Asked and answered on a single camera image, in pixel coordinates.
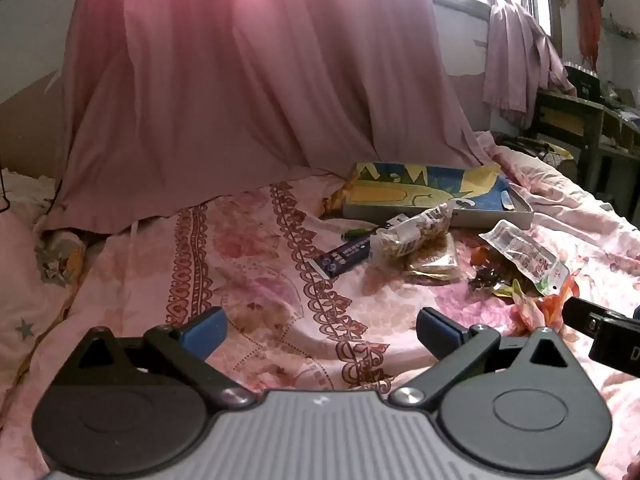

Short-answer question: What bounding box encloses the pink cake packet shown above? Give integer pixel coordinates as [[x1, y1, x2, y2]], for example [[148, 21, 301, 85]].
[[404, 235, 462, 285]]

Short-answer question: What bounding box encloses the dark blue stick sachet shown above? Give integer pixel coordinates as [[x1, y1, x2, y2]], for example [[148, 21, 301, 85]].
[[312, 232, 386, 279]]

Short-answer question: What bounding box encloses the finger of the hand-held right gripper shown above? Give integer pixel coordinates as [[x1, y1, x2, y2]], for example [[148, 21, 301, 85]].
[[561, 297, 608, 341]]

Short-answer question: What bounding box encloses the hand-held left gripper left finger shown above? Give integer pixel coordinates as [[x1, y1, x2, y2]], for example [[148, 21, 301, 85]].
[[65, 306, 256, 409]]

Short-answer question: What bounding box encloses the white red-print snack pouch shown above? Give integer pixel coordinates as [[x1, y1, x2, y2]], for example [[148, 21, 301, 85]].
[[479, 220, 571, 295]]

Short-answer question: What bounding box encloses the pink curtain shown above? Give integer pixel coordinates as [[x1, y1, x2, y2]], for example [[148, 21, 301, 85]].
[[47, 0, 496, 236]]

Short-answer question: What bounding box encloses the black and yellow bag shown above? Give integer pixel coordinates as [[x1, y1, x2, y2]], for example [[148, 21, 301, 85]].
[[492, 132, 576, 171]]

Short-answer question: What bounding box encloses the red wall decoration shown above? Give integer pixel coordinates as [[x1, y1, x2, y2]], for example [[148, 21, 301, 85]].
[[575, 0, 604, 72]]

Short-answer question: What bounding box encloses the pink hanging cloth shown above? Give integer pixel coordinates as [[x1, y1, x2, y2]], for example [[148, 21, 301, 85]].
[[479, 0, 577, 128]]

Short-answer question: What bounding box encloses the illustrated cardboard box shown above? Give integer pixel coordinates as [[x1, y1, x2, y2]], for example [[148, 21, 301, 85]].
[[322, 161, 535, 231]]

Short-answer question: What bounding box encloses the floral pink bedsheet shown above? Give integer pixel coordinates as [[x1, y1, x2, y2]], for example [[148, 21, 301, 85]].
[[0, 130, 640, 480]]

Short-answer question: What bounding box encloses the white star print quilt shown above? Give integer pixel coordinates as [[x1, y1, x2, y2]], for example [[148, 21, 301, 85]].
[[0, 167, 96, 396]]

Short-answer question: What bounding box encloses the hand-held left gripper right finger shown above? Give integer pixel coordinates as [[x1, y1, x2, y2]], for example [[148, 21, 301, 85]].
[[389, 307, 581, 408]]

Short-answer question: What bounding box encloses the dark green desk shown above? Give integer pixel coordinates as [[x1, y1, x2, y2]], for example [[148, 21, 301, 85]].
[[530, 87, 640, 201]]

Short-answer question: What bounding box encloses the black box on desk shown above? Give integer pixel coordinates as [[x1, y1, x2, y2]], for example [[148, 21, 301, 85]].
[[562, 62, 604, 99]]

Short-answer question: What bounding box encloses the clear nut bar packet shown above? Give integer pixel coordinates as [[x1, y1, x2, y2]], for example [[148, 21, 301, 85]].
[[369, 203, 455, 262]]

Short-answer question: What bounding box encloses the orange snack packet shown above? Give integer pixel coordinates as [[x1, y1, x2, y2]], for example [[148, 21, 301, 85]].
[[537, 280, 581, 328]]

